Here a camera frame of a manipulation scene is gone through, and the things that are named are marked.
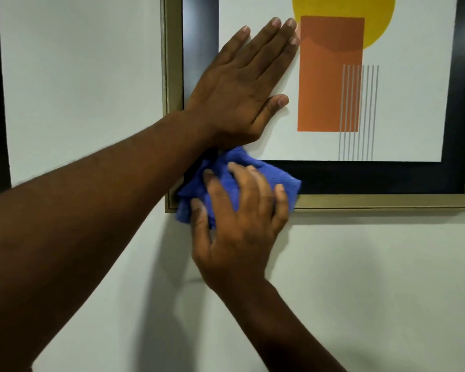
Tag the person's left forearm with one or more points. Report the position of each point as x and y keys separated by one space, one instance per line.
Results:
x=81 y=228

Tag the person's right hand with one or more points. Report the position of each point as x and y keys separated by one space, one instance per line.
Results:
x=240 y=244

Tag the person's right forearm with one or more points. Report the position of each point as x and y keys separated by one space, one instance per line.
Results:
x=279 y=329

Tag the person's right little finger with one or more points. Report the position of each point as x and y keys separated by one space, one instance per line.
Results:
x=281 y=209

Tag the gold framed abstract picture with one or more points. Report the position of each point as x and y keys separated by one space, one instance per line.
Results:
x=403 y=92

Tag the person's left thumb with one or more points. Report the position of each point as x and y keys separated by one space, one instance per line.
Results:
x=272 y=108

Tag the person's right thumb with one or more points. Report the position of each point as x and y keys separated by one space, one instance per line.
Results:
x=199 y=228

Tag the person's right middle finger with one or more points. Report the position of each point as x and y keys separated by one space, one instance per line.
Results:
x=241 y=187

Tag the person's left hand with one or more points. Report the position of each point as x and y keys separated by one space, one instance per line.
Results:
x=232 y=96

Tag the person's left little finger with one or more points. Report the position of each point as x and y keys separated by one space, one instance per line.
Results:
x=233 y=41

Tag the person's left middle finger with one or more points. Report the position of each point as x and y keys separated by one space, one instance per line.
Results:
x=275 y=44

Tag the blue microfibre cloth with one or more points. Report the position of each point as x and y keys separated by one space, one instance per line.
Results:
x=273 y=176

